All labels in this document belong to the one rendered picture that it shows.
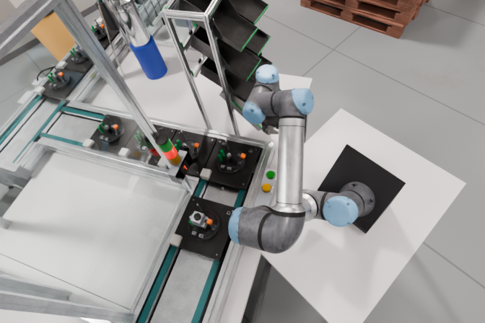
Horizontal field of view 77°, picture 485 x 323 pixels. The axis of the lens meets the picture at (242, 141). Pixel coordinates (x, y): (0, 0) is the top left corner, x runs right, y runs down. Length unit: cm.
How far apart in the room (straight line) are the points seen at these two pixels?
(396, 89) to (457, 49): 83
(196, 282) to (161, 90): 125
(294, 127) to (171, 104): 126
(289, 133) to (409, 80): 255
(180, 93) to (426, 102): 218
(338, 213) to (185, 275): 70
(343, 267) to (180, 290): 70
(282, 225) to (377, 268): 70
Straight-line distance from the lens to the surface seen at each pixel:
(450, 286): 252
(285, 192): 87
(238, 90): 145
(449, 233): 262
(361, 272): 147
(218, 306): 135
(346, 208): 123
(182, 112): 194
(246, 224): 94
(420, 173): 171
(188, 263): 146
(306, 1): 407
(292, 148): 86
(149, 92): 215
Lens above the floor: 228
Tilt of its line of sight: 56 degrees down
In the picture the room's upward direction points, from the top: 14 degrees counter-clockwise
